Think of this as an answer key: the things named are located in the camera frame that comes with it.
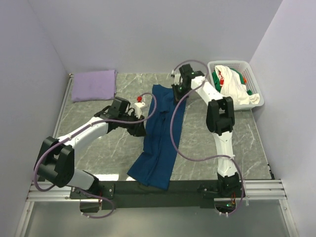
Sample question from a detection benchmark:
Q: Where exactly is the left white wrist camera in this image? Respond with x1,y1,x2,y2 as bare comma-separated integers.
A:
133,102,146,119

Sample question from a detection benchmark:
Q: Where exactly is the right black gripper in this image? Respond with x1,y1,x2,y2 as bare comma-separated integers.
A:
171,83,191,106

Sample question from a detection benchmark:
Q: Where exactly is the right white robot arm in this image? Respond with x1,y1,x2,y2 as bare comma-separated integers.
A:
171,61,242,197

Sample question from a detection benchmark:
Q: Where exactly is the purple cable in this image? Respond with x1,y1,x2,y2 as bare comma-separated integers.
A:
170,60,245,216
33,92,158,219

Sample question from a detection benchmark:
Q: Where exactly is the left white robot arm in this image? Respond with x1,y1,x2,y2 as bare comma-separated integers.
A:
34,97,146,198

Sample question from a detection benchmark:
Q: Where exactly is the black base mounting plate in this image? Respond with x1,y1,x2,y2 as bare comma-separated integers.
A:
69,180,246,212

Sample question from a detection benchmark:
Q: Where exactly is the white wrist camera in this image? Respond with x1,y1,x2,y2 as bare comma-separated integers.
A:
171,70,182,85
133,102,146,119

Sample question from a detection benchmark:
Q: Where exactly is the green t shirt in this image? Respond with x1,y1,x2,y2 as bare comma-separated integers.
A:
212,68,253,95

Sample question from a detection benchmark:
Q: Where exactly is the folded purple t shirt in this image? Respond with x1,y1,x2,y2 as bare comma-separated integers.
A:
71,70,117,102

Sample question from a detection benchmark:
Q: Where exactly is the white t shirt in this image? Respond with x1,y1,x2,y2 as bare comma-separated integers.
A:
214,65,260,106

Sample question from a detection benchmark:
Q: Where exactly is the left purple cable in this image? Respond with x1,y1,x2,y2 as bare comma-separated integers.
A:
33,92,158,219

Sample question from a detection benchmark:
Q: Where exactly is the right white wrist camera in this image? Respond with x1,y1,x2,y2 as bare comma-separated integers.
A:
171,70,182,85

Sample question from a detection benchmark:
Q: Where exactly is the white plastic laundry basket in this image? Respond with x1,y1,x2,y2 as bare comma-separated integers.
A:
207,60,264,111

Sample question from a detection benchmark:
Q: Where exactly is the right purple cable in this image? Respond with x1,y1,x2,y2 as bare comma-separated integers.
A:
170,60,245,216

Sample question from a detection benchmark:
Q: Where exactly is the blue t shirt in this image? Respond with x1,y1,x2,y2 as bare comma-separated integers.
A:
127,85,178,190

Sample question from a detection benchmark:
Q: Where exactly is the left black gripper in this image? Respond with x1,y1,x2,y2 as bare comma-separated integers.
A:
119,111,148,137

